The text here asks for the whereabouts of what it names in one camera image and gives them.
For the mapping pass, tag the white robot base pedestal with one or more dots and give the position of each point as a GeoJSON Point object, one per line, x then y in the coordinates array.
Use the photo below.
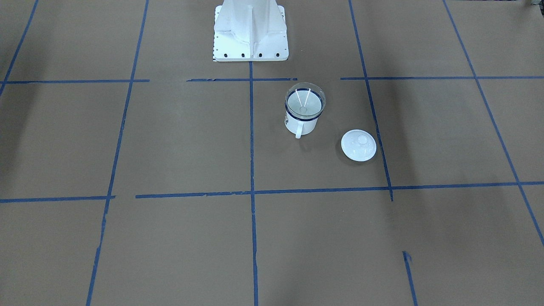
{"type": "Point", "coordinates": [250, 30]}

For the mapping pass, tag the clear glass funnel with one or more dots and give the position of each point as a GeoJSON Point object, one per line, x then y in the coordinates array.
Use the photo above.
{"type": "Point", "coordinates": [305, 101]}

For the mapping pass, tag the white round cup lid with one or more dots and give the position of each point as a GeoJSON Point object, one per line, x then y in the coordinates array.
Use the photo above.
{"type": "Point", "coordinates": [358, 145]}

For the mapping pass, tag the white enamel mug blue rim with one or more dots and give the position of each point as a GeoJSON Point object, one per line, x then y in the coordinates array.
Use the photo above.
{"type": "Point", "coordinates": [297, 127]}

